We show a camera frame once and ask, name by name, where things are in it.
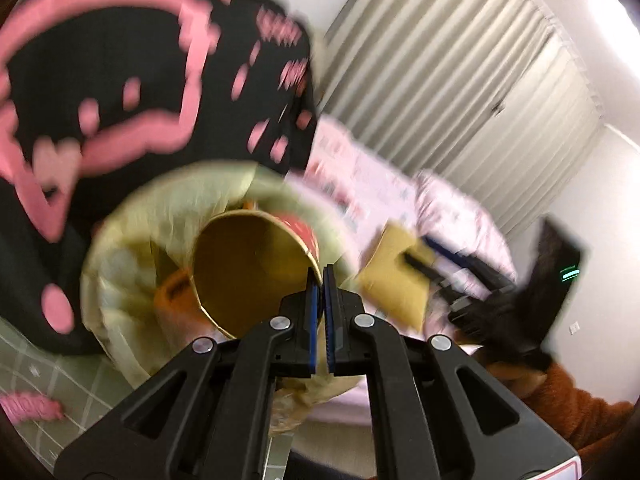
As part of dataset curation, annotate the pink wrapper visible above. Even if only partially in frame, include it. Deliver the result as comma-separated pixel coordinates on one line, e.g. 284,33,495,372
0,392,66,423

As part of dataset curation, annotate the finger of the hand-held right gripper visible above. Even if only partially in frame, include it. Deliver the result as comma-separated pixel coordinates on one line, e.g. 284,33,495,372
401,252,453,288
424,236,518,292

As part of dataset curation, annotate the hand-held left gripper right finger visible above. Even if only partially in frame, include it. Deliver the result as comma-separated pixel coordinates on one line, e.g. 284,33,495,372
322,264,581,480

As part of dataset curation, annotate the pink floral blanket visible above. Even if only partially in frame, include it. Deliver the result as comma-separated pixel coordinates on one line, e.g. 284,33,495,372
287,115,521,426

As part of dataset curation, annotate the bin with yellow-green bag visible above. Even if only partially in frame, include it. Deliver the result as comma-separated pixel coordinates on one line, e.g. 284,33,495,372
80,160,371,436

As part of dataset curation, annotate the person's right forearm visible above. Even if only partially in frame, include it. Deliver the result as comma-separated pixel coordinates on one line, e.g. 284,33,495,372
475,350,636,461

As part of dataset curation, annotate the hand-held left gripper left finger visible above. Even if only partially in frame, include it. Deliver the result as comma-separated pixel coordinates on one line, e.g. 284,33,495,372
55,267,323,480

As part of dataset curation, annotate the green grid sheet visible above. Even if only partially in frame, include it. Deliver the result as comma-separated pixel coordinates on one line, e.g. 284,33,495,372
0,310,301,480

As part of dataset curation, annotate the orange snack wrapper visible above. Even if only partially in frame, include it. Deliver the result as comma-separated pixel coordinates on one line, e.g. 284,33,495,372
154,270,201,331

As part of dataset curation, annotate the paper cup with red outside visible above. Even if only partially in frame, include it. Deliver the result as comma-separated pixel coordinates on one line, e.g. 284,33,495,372
191,210,323,340

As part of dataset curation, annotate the beige pleated curtain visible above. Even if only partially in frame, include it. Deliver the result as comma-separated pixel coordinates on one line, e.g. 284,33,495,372
315,0,606,236

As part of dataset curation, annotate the black cushion with pink print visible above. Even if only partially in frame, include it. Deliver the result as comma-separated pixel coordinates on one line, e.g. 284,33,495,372
0,0,321,356

